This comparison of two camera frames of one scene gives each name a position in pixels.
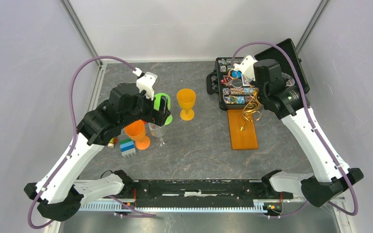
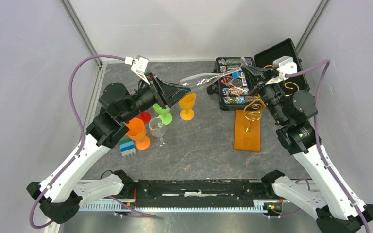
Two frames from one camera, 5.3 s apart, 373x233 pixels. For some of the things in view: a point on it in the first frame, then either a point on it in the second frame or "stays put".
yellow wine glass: (186, 97) stays put
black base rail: (192, 193) stays put
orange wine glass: (135, 130) stays put
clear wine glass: (290, 82) → (201, 81)
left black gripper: (158, 117) → (170, 91)
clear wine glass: (158, 131) stays put
